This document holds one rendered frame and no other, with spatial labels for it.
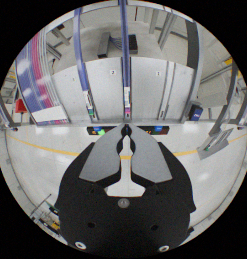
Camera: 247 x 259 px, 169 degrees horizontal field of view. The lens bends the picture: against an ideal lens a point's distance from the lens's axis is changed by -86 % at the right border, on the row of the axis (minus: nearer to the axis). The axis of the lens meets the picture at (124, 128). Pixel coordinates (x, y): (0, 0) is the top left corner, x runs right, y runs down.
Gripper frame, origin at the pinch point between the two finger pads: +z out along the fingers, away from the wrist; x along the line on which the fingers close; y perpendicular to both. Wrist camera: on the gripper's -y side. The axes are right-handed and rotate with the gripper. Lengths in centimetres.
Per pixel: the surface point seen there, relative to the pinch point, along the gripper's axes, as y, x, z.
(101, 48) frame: -24.6, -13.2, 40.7
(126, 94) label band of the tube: -1.0, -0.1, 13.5
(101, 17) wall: -149, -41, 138
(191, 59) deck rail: -14.4, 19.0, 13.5
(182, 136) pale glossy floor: 59, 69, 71
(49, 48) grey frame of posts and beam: -40, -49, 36
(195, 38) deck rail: -21.9, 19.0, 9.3
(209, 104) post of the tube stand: 0.9, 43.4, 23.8
